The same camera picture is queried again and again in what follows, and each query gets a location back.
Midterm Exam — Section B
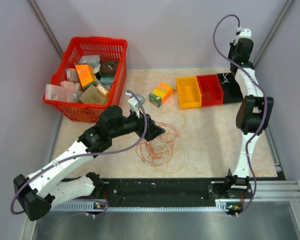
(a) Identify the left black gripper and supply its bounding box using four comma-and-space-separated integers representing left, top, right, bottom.
110, 106, 165, 142

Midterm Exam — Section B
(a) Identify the yellow thin cable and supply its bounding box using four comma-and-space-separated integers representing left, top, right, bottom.
149, 109, 188, 175

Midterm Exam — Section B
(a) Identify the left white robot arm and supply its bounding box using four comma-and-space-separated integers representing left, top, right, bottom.
12, 105, 165, 221

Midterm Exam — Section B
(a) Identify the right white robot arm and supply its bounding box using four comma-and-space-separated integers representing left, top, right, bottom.
223, 37, 274, 198

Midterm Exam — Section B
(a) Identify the orange green sponge pack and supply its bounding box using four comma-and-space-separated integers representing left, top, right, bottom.
148, 82, 175, 108

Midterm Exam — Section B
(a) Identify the yellow plastic bin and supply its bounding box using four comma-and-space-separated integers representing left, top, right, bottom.
176, 76, 202, 109

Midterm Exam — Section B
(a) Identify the red plastic bin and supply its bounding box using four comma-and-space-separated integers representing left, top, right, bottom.
196, 74, 224, 107

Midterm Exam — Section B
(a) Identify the brown cardboard box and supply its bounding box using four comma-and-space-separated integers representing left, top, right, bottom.
79, 85, 108, 105

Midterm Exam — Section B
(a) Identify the brown round tape roll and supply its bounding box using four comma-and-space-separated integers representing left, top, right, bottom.
100, 59, 119, 76

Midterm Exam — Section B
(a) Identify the black plastic bin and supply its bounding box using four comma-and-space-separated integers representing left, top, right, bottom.
217, 72, 243, 104

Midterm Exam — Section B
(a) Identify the orange box in basket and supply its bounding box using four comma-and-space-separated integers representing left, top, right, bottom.
75, 64, 97, 89

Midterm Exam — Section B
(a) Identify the teal white box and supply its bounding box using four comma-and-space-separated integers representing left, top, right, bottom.
78, 54, 101, 67

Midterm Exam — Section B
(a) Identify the pink clear box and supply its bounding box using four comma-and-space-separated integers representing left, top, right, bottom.
44, 84, 78, 103

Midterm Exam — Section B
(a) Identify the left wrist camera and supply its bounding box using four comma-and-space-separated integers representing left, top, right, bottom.
125, 92, 146, 118

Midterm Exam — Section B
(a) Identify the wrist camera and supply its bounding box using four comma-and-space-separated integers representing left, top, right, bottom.
235, 26, 252, 41
125, 92, 146, 118

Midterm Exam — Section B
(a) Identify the grey cable duct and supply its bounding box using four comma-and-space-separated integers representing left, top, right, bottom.
50, 200, 242, 213

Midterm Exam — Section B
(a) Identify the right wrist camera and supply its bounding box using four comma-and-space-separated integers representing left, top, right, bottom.
235, 26, 252, 41

